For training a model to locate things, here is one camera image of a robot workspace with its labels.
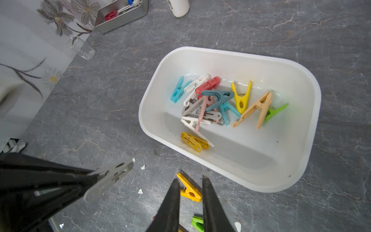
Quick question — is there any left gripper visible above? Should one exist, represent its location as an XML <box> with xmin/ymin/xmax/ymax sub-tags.
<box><xmin>1</xmin><ymin>153</ymin><xmax>96</xmax><ymax>232</ymax></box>

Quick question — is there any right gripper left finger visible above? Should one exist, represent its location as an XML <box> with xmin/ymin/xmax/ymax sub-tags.
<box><xmin>146</xmin><ymin>179</ymin><xmax>181</xmax><ymax>232</ymax></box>

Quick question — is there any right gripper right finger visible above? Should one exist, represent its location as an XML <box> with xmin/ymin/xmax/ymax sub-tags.
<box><xmin>202</xmin><ymin>176</ymin><xmax>235</xmax><ymax>232</ymax></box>

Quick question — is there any grey clothespin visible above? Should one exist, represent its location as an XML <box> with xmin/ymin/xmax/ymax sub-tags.
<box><xmin>84</xmin><ymin>159</ymin><xmax>135</xmax><ymax>203</ymax></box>
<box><xmin>181</xmin><ymin>97</ymin><xmax>225</xmax><ymax>126</ymax></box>

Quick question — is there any yellow clothespin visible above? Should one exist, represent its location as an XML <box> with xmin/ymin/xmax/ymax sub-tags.
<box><xmin>231</xmin><ymin>81</ymin><xmax>252</xmax><ymax>114</ymax></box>
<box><xmin>181</xmin><ymin>132</ymin><xmax>210</xmax><ymax>153</ymax></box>
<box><xmin>176</xmin><ymin>173</ymin><xmax>203</xmax><ymax>203</ymax></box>

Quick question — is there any white clothespin bottom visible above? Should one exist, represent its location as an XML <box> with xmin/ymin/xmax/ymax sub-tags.
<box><xmin>181</xmin><ymin>117</ymin><xmax>214</xmax><ymax>148</ymax></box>

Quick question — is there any white clothespin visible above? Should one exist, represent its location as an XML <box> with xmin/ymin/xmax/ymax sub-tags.
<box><xmin>181</xmin><ymin>117</ymin><xmax>214</xmax><ymax>148</ymax></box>
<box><xmin>183</xmin><ymin>73</ymin><xmax>211</xmax><ymax>106</ymax></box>

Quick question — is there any green clothespin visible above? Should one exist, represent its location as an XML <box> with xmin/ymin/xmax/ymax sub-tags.
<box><xmin>191</xmin><ymin>216</ymin><xmax>204</xmax><ymax>232</ymax></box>
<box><xmin>264</xmin><ymin>103</ymin><xmax>289</xmax><ymax>123</ymax></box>

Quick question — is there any pink clothespin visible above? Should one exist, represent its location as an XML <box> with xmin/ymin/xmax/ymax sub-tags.
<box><xmin>195</xmin><ymin>96</ymin><xmax>212</xmax><ymax>132</ymax></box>

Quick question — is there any dark teal clothespin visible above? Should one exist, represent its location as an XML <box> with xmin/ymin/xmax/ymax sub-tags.
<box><xmin>201</xmin><ymin>90</ymin><xmax>234</xmax><ymax>112</ymax></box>

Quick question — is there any tan clothespin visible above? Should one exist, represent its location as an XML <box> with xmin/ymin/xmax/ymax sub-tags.
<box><xmin>232</xmin><ymin>91</ymin><xmax>273</xmax><ymax>130</ymax></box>

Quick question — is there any red clothespin pile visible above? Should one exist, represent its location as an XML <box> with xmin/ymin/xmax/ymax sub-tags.
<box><xmin>195</xmin><ymin>76</ymin><xmax>221</xmax><ymax>94</ymax></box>

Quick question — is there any white storage box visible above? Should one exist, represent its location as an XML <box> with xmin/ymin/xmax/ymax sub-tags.
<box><xmin>139</xmin><ymin>47</ymin><xmax>321</xmax><ymax>192</ymax></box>

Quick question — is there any clear glass cup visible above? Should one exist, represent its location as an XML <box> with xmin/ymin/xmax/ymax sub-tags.
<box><xmin>67</xmin><ymin>35</ymin><xmax>96</xmax><ymax>61</ymax></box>

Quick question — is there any metal tray with tools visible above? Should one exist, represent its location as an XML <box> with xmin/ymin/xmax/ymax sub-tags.
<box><xmin>94</xmin><ymin>1</ymin><xmax>149</xmax><ymax>34</ymax></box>

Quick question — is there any white pill bottle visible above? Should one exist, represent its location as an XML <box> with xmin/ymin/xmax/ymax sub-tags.
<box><xmin>167</xmin><ymin>0</ymin><xmax>190</xmax><ymax>18</ymax></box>

